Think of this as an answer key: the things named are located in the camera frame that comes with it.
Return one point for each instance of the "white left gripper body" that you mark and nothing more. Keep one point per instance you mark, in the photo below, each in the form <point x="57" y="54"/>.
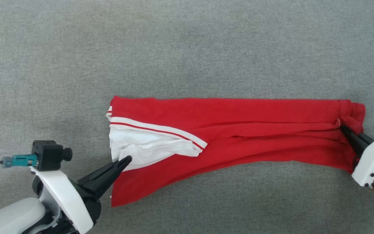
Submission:
<point x="67" y="198"/>

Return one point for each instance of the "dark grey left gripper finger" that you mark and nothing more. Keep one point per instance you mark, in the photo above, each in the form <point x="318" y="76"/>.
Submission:
<point x="109" y="168"/>
<point x="105" y="183"/>

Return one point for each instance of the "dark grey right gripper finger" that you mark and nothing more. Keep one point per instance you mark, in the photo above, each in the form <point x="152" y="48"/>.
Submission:
<point x="364" y="138"/>
<point x="352" y="143"/>

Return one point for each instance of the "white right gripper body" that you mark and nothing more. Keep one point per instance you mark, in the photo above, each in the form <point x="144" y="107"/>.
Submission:
<point x="370" y="159"/>

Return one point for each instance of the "red and white striped garment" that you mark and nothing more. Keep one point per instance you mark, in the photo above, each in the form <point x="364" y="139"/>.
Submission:
<point x="239" y="133"/>

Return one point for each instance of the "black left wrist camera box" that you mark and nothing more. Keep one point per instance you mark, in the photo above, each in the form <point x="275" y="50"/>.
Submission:
<point x="47" y="154"/>

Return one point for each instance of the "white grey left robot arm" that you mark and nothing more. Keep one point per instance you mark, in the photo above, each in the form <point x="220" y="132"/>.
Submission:
<point x="11" y="217"/>

